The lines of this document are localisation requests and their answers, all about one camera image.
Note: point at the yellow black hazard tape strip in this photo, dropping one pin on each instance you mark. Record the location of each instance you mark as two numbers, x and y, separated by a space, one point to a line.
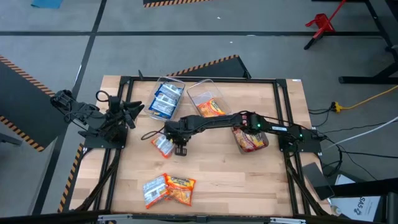
71 177

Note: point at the clear bin with white label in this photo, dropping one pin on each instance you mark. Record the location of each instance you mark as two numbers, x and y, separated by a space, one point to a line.
202 90

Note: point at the white printed box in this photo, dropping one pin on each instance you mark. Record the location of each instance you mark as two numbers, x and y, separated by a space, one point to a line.
357 208

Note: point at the smoked grey plastic bin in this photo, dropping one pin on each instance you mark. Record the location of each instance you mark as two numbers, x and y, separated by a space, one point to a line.
239 150

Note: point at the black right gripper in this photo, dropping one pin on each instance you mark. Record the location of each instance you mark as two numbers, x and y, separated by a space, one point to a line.
177 130

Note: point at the black metal stand base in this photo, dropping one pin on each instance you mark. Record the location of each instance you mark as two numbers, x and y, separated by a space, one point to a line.
367 80

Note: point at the red metal stand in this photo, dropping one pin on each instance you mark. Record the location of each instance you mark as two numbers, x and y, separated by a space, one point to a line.
323 23

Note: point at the blue floor mat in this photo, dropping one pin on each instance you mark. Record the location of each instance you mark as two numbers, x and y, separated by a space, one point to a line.
46 3

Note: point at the orange Maruchan noodle pack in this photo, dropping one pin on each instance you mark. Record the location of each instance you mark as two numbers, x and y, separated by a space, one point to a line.
211 109
181 189
163 145
154 191

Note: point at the black aluminium table frame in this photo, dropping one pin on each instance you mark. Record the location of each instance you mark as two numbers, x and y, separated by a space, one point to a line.
217 79

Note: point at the blue Maruchan noodle pack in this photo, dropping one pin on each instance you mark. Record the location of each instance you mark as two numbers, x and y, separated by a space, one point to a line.
164 101
171 91
160 112

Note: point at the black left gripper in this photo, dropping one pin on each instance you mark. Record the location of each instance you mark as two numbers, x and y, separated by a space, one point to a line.
119 112

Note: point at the plain clear plastic bin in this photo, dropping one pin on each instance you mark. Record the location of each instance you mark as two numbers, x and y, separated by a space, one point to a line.
161 80

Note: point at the black hazard-striped floor mat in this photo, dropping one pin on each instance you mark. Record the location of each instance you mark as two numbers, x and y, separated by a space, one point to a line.
21 102
224 70
161 2

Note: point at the red Maruchan noodle pack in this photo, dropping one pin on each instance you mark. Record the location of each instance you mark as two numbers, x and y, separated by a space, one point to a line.
244 119
250 141

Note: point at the dark flat device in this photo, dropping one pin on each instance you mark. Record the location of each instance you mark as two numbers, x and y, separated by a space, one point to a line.
317 180

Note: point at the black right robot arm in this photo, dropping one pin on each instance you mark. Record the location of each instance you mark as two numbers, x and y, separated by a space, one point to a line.
214 120

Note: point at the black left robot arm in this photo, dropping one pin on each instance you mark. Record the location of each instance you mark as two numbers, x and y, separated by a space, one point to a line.
99 124

